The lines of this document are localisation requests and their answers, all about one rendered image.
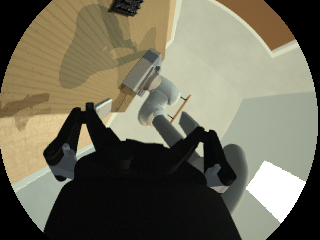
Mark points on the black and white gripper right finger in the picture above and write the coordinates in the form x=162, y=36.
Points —
x=218, y=172

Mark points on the black square box with knobs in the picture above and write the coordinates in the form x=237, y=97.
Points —
x=118, y=6

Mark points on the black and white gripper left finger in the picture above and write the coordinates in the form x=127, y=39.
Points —
x=60, y=154

